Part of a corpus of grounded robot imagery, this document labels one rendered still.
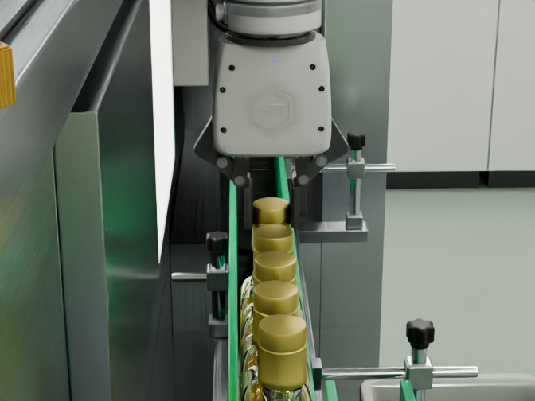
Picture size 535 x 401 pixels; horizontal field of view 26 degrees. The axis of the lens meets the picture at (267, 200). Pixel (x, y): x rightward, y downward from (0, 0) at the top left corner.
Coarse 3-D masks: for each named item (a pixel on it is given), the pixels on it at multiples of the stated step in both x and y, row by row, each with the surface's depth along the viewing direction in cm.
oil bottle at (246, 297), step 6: (246, 282) 106; (252, 282) 105; (246, 288) 105; (252, 288) 104; (240, 294) 106; (246, 294) 104; (252, 294) 104; (300, 294) 107; (240, 300) 105; (246, 300) 104; (252, 300) 103; (300, 300) 104; (240, 306) 104; (246, 306) 104; (300, 306) 104; (240, 312) 104; (240, 318) 104; (240, 324) 104; (240, 330) 105
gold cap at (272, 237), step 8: (272, 224) 99; (256, 232) 97; (264, 232) 97; (272, 232) 97; (280, 232) 97; (288, 232) 97; (256, 240) 97; (264, 240) 96; (272, 240) 96; (280, 240) 96; (288, 240) 96; (256, 248) 97; (264, 248) 96; (272, 248) 96; (280, 248) 96; (288, 248) 97
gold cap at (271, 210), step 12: (252, 204) 103; (264, 204) 102; (276, 204) 102; (288, 204) 103; (252, 216) 103; (264, 216) 102; (276, 216) 102; (288, 216) 102; (252, 228) 103; (252, 240) 104
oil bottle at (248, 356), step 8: (248, 336) 95; (248, 344) 94; (240, 352) 96; (248, 352) 93; (256, 352) 93; (240, 360) 95; (248, 360) 93; (256, 360) 92; (240, 368) 94; (240, 376) 93
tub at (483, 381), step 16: (368, 384) 138; (384, 384) 139; (432, 384) 139; (448, 384) 139; (464, 384) 139; (480, 384) 139; (496, 384) 139; (512, 384) 139; (528, 384) 139; (368, 400) 134; (432, 400) 140; (448, 400) 140; (464, 400) 140; (480, 400) 140; (496, 400) 140; (512, 400) 140; (528, 400) 140
